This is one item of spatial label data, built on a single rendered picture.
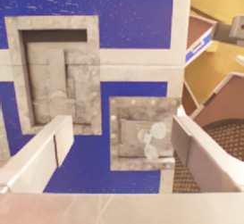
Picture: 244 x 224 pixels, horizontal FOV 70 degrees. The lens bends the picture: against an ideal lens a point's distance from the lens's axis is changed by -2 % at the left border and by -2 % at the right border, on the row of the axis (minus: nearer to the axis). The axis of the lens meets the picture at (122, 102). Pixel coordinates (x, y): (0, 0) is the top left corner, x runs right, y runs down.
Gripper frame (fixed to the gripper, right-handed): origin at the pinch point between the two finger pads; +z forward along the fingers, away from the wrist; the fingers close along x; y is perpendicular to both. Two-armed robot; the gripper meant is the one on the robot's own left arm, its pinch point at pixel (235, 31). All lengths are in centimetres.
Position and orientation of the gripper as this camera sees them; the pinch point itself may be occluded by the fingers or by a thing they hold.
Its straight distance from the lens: 30.8
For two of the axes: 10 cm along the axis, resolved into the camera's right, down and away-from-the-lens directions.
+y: -1.8, 9.5, 2.6
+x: 0.0, -2.7, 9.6
